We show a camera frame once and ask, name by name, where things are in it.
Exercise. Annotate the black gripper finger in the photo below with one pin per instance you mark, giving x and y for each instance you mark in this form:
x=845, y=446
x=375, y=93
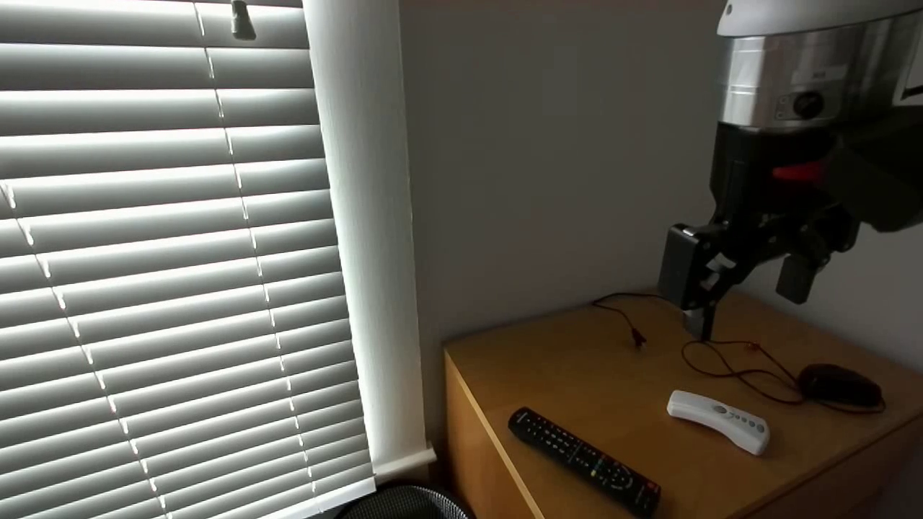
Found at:
x=705, y=318
x=796, y=277

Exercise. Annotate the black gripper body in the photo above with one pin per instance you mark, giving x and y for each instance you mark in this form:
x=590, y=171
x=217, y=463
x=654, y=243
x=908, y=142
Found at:
x=768, y=202

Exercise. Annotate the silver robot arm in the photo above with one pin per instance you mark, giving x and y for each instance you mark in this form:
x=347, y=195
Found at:
x=839, y=68

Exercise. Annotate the black oval digital clock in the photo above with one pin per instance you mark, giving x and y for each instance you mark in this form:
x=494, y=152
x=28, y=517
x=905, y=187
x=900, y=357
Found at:
x=836, y=386

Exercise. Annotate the white remote control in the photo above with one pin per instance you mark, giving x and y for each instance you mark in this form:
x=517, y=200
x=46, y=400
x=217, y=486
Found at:
x=739, y=429

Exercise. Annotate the wooden dresser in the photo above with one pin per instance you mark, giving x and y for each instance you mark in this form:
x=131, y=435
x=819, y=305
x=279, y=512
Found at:
x=605, y=377

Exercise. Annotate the black TV remote control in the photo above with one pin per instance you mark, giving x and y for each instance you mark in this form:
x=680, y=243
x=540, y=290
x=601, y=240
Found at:
x=587, y=463

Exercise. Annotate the black trash bin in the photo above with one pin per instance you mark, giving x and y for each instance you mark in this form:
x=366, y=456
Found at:
x=405, y=502

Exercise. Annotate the white window blinds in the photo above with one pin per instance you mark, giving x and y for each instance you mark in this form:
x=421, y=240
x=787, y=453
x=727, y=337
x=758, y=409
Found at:
x=173, y=329

